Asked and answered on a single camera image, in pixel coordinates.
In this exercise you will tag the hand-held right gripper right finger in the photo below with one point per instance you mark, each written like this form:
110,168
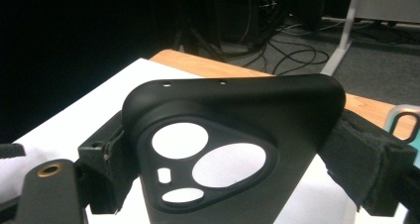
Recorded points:
366,164

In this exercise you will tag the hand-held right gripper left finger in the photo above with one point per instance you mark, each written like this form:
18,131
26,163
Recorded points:
105,171

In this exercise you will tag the black phone case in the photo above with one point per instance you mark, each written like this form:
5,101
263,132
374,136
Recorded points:
264,118

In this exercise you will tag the white board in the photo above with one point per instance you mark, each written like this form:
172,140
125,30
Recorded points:
82,111

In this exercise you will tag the white metal stand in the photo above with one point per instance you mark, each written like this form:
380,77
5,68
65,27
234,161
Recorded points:
386,7

